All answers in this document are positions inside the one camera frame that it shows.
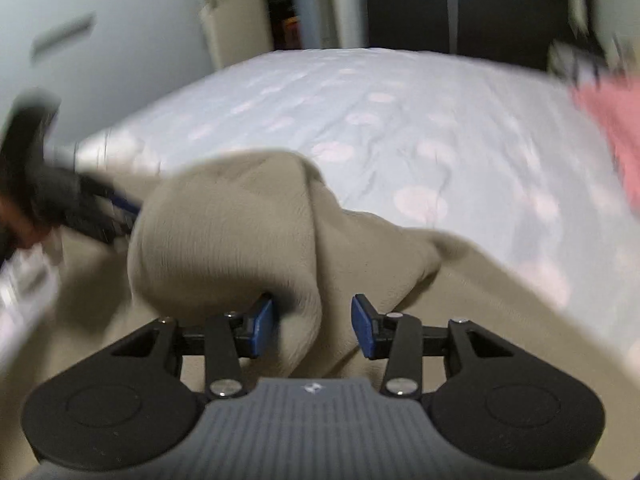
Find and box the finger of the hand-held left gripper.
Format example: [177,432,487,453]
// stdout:
[75,175,146,216]
[65,207,133,248]

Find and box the beige fleece jacket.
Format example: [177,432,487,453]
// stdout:
[0,149,640,480]

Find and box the dark sliding wardrobe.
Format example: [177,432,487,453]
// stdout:
[362,0,601,68]

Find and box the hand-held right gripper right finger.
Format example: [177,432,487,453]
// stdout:
[351,294,551,401]

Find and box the white nightstand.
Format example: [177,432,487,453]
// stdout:
[547,40,626,86]

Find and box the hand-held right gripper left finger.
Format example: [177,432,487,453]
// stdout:
[75,294,277,401]

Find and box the polka dot bed sheet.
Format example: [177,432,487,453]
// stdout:
[75,47,640,361]

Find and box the grey wall plate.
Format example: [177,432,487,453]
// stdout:
[29,12,97,58]

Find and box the cream door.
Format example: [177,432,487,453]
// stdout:
[187,0,276,71]

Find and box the pile of white clothes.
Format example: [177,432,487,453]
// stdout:
[0,130,166,366]

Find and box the pink pillow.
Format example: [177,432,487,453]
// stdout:
[570,72,640,206]

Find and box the person's left hand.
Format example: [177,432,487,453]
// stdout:
[0,195,46,253]

